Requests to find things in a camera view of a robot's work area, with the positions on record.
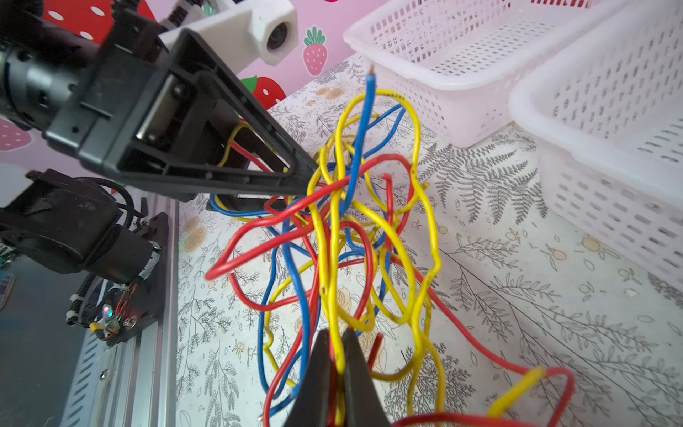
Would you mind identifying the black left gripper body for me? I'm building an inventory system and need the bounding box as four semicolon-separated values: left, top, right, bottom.
44;11;224;176

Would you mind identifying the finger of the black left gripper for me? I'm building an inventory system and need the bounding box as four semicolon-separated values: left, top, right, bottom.
205;194;271;214
175;30;315;195

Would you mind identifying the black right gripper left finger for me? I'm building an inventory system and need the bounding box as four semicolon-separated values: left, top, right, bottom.
284;329;332;427

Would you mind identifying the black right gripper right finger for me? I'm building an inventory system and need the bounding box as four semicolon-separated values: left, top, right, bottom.
343;329;391;427

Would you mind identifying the red cables tangle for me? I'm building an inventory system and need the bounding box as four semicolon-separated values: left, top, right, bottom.
205;139;576;427

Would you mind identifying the yellow cables tangle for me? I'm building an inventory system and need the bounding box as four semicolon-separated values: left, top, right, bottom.
212;89;546;427

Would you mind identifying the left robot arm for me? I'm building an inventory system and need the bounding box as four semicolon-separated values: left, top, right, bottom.
1;1;316;211

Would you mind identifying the white plastic basket left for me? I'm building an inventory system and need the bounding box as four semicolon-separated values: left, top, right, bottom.
343;0;626;149

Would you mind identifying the white plastic basket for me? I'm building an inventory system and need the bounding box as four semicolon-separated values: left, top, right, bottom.
343;0;626;149
509;1;682;288

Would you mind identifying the white plastic basket middle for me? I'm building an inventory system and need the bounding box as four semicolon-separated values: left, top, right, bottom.
509;1;682;288

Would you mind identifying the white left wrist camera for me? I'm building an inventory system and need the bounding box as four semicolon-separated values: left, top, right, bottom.
160;1;298;73

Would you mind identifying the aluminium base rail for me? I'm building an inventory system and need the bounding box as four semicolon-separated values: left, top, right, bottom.
59;196;180;427

